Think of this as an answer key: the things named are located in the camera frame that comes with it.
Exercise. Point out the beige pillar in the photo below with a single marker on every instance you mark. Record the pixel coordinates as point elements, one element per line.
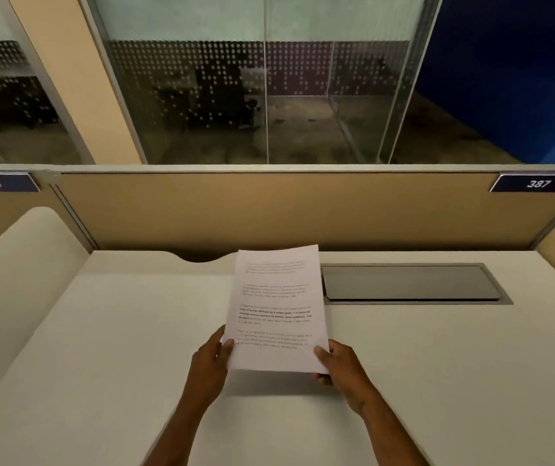
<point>73,77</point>

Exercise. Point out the dotted frosted glass wall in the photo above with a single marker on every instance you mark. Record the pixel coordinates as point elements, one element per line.
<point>258,77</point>

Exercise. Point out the person's right thumb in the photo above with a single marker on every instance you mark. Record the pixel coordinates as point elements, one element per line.
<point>324,357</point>

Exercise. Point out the beige desk partition panel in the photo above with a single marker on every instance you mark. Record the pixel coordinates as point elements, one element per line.
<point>306,208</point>

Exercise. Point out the beige side partition panel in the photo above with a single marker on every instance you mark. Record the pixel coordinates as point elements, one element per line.
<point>10,213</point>

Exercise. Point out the person's left forearm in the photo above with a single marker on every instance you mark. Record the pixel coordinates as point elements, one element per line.
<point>180,431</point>

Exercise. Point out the person's left thumb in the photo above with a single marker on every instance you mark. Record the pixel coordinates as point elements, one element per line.
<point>226,350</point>

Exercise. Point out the white printed paper sheet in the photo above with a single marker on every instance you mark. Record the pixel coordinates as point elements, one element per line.
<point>276,310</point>

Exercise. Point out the person's right hand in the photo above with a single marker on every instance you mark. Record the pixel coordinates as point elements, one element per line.
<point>345,373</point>

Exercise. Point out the person's left hand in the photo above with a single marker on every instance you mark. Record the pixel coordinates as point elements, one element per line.
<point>208,365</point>

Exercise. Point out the person's right forearm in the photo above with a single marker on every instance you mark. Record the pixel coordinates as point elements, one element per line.
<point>390,434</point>

